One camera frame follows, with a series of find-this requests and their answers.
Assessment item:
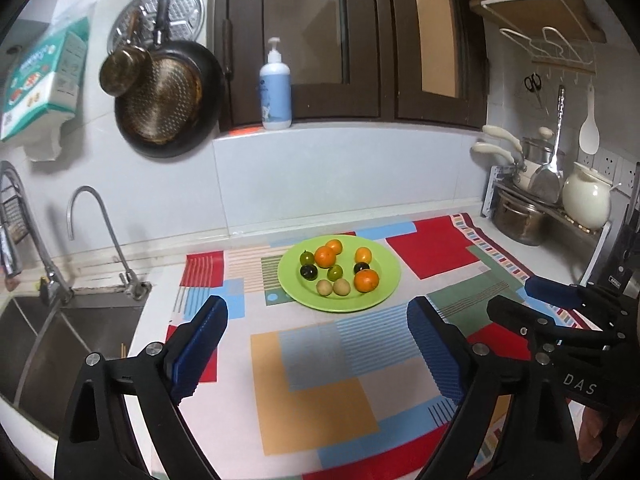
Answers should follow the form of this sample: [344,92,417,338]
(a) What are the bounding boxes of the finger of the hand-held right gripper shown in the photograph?
[524,276,628,333]
[486,295,561,356]

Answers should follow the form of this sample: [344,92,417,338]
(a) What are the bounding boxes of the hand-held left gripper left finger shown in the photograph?
[52,295,229,480]

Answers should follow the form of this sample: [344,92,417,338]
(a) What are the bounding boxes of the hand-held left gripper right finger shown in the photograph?
[406,296,583,480]

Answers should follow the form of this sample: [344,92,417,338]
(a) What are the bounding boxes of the green plate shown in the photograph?
[277,235,402,314]

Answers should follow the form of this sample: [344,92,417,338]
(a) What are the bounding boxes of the person's right hand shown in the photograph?
[579,401,610,462]

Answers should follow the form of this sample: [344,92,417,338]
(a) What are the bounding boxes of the large steel pot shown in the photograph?
[492,192,549,247]

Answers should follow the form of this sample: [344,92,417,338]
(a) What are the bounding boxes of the large orange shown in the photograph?
[353,269,381,294]

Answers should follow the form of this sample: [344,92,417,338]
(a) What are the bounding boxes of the white ceramic pot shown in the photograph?
[562,162,614,229]

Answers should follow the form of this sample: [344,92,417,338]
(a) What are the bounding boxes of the steel spatula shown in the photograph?
[529,85,566,204]

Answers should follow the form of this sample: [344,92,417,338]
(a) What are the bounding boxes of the colourful patchwork mat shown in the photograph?
[164,212,603,480]

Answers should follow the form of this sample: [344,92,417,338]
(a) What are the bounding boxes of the white dish rack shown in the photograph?
[482,164,614,282]

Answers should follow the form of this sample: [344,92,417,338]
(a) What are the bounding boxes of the steel pot with lid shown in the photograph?
[522,127,566,167]

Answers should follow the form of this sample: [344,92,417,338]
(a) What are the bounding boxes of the steel sink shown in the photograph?
[0,292,147,447]

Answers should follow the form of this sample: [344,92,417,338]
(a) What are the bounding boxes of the curved steel faucet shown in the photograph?
[66,186,152,301]

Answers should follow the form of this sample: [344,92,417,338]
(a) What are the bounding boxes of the white rice spoon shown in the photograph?
[578,82,601,155]

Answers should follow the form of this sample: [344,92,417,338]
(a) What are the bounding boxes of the pull-down steel faucet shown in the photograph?
[0,161,74,307]

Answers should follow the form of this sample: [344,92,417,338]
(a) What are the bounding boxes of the black scissors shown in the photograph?
[523,72,544,109]

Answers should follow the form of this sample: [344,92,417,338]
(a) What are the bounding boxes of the black frying pan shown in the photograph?
[113,0,225,159]

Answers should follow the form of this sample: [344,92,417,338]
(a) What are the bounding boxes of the white paper towel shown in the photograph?
[24,121,67,162]

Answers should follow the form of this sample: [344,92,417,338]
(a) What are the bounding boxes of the blue soap pump bottle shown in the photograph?
[258,37,294,131]

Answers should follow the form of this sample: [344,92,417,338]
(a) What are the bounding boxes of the wooden cutting board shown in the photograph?
[469,0,607,44]

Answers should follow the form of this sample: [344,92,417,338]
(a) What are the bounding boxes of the small brass saucepan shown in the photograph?
[98,10,154,97]

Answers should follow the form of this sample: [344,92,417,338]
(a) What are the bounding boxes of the teal and white box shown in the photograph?
[0,16,90,142]

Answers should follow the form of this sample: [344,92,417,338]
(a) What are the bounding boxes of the round steel steamer rack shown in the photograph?
[107,0,206,55]

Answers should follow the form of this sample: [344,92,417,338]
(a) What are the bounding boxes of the white wall outlet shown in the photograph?
[592,147,639,187]

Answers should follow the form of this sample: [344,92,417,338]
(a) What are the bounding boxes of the white-handled saucepan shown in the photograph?
[471,142,527,189]

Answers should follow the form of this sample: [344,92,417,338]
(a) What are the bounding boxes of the white wire hook rack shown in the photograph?
[499,27,597,67]

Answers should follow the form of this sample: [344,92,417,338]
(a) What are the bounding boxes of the dark brown window frame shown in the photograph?
[207,0,489,132]

